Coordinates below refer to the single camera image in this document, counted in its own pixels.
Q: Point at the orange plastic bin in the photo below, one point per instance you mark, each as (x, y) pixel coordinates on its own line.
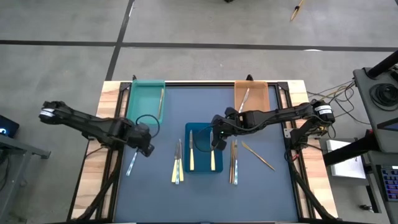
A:
(259, 96)

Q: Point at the light green plastic bin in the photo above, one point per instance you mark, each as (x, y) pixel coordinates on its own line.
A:
(143, 99)

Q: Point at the grey-blue table mat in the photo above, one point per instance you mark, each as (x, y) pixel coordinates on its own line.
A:
(149, 202)

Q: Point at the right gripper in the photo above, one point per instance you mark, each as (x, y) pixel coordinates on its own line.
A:
(225, 124)

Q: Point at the black tablet screen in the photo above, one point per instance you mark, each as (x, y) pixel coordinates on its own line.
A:
(388, 124)

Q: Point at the grey metal desk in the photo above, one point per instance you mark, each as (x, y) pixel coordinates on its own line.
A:
(18, 149)

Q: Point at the black rig post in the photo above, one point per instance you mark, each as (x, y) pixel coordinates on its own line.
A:
(384, 64)

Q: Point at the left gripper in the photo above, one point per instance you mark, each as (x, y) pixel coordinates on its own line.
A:
(140, 133)

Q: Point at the silver metal bracket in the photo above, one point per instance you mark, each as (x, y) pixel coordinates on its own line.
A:
(287, 132)

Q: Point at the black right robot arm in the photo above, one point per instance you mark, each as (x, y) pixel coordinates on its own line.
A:
(280, 113)

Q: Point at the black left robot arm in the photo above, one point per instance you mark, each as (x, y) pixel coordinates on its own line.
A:
(87, 123)

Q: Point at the keypad control panel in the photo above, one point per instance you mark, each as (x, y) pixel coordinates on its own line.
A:
(390, 183)

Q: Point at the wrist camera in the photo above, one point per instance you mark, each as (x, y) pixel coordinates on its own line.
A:
(148, 151)
(219, 144)

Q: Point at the black aluminium rig frame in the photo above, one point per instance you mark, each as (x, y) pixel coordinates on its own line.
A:
(281, 86)

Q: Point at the white box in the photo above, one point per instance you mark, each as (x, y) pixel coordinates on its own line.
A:
(345, 169)

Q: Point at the grey neighbouring table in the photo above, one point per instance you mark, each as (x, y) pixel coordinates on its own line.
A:
(363, 102)

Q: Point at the black diagonal rig beam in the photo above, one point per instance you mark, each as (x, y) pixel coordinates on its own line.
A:
(348, 151)

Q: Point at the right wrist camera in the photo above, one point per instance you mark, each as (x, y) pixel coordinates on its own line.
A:
(219, 144)

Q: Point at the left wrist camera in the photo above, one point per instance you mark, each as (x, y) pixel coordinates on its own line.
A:
(148, 151)

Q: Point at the dark blue plastic bin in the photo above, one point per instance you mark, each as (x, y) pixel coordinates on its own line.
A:
(202, 161)

